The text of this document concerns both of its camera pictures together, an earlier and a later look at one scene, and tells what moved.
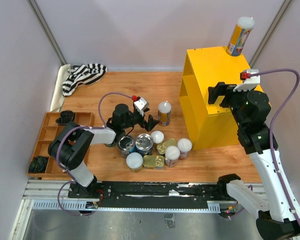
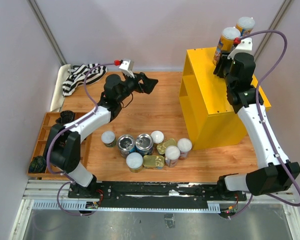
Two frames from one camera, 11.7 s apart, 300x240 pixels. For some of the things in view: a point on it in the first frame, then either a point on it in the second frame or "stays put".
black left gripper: [150, 124] -> [148, 83]
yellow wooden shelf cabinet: [209, 125] stays put
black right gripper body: [233, 100] -> [223, 67]
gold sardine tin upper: [161, 147] stays put
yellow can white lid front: [134, 161] stays put
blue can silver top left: [126, 145] stays put
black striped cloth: [82, 74] stays put
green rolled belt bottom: [38, 164] stays put
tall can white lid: [164, 111] -> [226, 43]
